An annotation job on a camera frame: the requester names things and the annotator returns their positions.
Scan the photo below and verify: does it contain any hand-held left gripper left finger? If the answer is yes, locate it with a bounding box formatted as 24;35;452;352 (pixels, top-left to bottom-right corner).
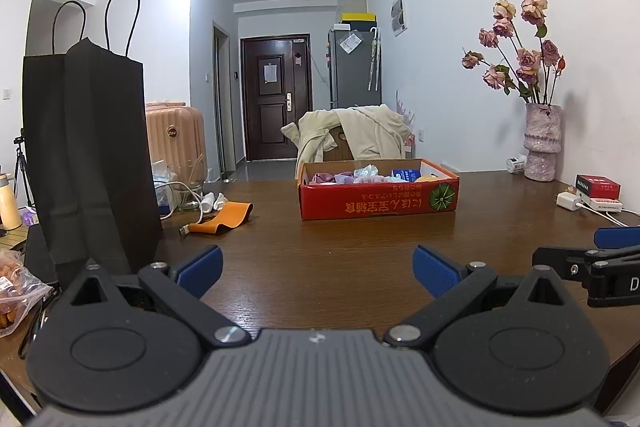
52;244;251;349

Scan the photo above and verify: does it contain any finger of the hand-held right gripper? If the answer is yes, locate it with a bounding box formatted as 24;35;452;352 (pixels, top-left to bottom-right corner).
531;246;640;280
594;227;640;250

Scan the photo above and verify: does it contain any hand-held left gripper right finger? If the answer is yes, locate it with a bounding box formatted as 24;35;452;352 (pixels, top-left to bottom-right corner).
385;244;581;350

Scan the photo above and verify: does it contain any red cardboard box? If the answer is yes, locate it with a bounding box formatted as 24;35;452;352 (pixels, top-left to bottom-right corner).
297;158;461;222

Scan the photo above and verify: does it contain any red small box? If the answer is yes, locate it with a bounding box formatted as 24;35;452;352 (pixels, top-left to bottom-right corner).
575;174;622;200

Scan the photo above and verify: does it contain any clear plastic bag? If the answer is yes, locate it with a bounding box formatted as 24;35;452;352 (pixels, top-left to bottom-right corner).
150;159;173;215

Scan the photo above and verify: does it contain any clear glass jar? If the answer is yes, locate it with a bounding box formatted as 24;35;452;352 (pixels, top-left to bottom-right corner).
167;162;206;212

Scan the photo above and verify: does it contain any pink textured vase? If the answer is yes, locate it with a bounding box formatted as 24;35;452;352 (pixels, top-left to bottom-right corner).
524;103;562;182

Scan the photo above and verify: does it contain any pink suitcase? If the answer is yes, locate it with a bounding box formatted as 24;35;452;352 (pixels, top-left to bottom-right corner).
145;102;208;188

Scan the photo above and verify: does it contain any beige coat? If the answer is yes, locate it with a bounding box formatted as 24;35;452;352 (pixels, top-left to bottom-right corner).
281;104;413;180

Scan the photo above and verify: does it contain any brown wooden chair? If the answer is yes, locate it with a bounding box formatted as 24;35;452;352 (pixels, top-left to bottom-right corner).
322;127;353;162

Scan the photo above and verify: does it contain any dark brown door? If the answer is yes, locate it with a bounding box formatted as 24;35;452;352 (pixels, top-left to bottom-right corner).
240;34;313;162

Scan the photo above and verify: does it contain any grey door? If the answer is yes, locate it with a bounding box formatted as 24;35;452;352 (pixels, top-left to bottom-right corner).
212;22;237;180

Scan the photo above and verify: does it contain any black paper bag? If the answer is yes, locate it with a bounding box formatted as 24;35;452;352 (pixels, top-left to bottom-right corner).
21;0;164;290

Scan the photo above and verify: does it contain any snack bag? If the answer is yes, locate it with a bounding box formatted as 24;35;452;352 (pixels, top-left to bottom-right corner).
0;249;53;338

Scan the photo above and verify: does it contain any yellow thermos bottle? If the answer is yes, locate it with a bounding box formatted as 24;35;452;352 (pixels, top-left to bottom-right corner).
0;172;23;230

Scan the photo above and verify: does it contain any bunch of dried roses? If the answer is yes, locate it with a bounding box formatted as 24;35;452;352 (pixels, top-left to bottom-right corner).
461;0;566;105

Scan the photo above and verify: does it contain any grey fridge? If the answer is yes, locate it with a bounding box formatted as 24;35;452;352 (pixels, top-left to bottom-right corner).
327;27;382;110

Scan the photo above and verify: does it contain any black tripod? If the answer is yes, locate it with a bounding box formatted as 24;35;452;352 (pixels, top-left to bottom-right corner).
12;127;36;210

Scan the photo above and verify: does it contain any white umbrella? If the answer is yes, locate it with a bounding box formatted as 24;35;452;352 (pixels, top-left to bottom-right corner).
367;27;382;92

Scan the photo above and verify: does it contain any white charger cable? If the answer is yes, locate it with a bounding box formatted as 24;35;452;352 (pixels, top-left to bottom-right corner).
575;202;640;229

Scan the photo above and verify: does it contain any orange strap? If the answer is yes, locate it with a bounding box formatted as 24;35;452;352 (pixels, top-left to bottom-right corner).
187;202;254;236

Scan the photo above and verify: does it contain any white coiled cable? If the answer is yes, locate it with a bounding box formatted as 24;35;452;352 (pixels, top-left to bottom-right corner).
152;179;228;212

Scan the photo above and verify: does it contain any wall poster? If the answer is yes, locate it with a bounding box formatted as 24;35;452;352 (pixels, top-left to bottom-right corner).
390;0;406;38

